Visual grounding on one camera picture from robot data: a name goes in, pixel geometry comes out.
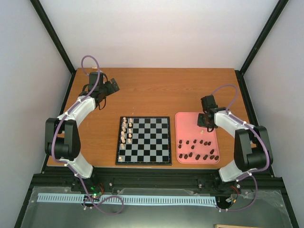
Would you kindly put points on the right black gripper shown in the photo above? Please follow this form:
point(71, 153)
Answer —
point(200, 124)

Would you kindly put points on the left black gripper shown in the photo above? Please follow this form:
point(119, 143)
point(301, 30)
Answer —
point(111, 90)

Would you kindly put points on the light wooden queen piece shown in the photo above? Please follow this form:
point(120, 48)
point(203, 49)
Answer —
point(123, 135)

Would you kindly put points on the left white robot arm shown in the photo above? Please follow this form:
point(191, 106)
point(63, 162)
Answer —
point(62, 140)

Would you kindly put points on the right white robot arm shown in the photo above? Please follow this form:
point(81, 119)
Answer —
point(252, 150)

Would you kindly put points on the right circuit board connector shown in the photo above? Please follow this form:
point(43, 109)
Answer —
point(234, 196)

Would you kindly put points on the left green circuit board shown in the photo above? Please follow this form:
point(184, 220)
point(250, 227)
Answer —
point(97, 192)

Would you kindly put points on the pink plastic tray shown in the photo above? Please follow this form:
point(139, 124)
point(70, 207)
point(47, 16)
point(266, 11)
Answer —
point(186, 129)

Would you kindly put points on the black and silver chessboard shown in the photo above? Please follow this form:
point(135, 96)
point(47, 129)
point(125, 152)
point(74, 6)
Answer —
point(151, 141)

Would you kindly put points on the black aluminium frame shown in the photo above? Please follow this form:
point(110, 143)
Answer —
point(158, 178)

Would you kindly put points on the light blue slotted cable duct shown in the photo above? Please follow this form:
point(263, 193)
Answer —
point(131, 200)

